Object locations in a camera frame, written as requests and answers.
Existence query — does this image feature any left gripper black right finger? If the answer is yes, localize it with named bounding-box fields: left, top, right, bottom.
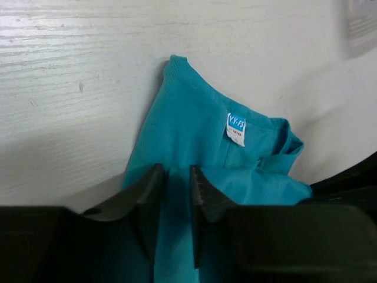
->
left=190, top=166, right=376, bottom=282

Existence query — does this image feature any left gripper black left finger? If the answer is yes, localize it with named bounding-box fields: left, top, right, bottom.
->
left=1, top=164, right=166, bottom=282

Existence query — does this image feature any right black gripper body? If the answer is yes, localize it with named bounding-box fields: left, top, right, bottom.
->
left=309, top=153, right=376, bottom=206

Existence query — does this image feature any teal t-shirt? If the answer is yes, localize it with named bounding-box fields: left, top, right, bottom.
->
left=123, top=55, right=312, bottom=282

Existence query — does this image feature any white plastic basket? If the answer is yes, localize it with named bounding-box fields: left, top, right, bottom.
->
left=339, top=0, right=376, bottom=58

